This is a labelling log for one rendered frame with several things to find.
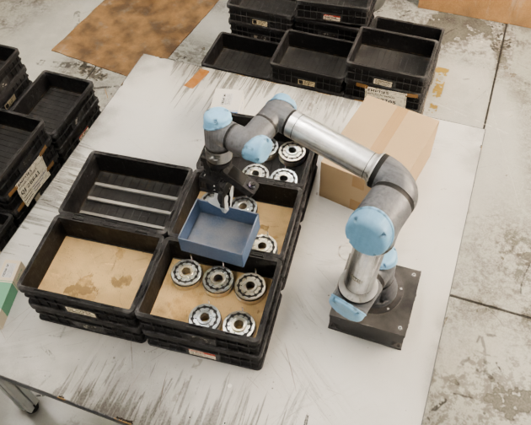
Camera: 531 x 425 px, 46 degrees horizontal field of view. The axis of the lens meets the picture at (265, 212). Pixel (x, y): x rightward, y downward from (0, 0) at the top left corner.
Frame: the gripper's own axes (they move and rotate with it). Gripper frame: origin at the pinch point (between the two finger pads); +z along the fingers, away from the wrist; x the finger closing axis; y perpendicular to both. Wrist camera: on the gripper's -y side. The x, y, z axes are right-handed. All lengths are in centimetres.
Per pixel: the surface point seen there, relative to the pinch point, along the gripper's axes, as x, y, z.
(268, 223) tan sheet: -22.7, -4.6, 26.8
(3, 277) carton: 25, 76, 40
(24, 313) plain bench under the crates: 32, 64, 47
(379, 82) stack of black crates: -145, -15, 42
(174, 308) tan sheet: 18.9, 11.2, 32.4
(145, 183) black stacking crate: -24, 45, 27
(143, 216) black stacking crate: -10.0, 38.5, 28.6
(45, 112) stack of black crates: -82, 142, 64
